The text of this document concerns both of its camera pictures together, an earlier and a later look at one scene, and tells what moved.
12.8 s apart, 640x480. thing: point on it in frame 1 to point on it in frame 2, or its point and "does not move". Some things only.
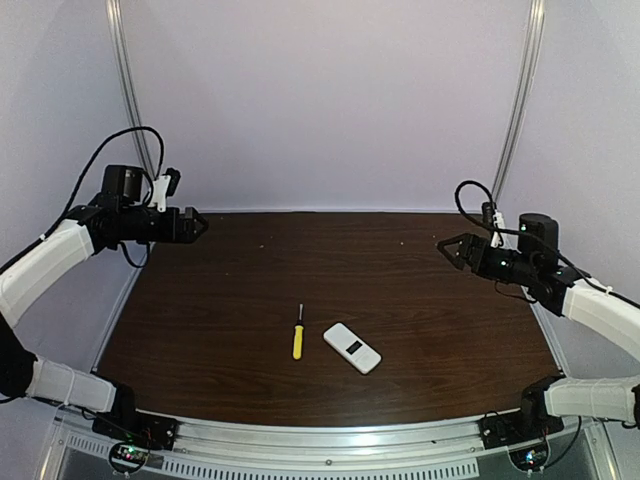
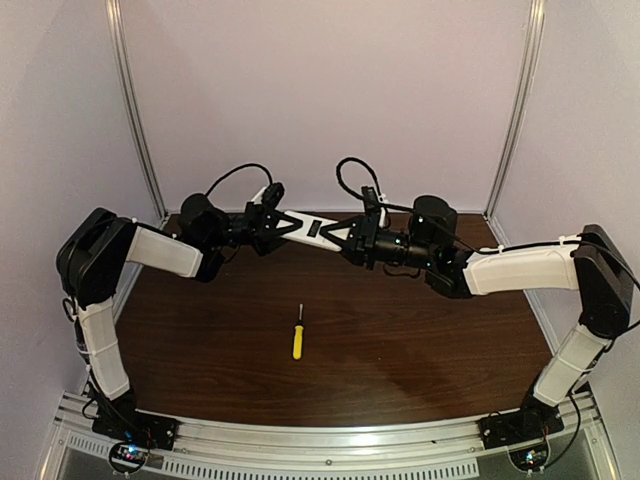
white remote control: x=352 y=348 to x=310 y=232
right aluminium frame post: x=524 y=99 does not move
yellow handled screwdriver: x=299 y=335 does not move
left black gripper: x=181 y=224 to x=258 y=229
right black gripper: x=466 y=251 to x=360 y=242
